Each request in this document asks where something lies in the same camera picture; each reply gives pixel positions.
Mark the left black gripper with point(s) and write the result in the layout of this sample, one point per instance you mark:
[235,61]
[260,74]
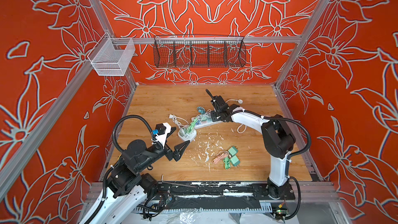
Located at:
[178,150]

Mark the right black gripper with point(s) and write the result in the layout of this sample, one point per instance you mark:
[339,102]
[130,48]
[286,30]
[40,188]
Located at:
[212,113]

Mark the green charger plug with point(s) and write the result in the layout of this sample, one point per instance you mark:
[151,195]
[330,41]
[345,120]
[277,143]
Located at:
[234,161]
[232,151]

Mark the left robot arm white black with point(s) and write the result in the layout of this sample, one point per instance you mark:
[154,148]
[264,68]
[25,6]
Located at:
[125,187]

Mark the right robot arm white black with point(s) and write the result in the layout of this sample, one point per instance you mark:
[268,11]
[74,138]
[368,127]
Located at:
[277,137]

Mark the white square socket cube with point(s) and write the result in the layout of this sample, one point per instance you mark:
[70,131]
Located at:
[184,135]

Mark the white multicolour power strip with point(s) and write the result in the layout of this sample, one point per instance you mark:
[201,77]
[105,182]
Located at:
[205,121]

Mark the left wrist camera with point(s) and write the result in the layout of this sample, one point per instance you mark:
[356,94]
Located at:
[160,134]

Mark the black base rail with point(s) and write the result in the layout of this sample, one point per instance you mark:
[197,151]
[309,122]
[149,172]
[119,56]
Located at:
[224,196]

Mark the black wire wall basket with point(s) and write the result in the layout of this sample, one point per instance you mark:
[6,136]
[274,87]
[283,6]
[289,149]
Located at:
[199,51]

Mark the clear plastic wall bin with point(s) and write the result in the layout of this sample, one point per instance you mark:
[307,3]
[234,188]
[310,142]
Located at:
[112,56]

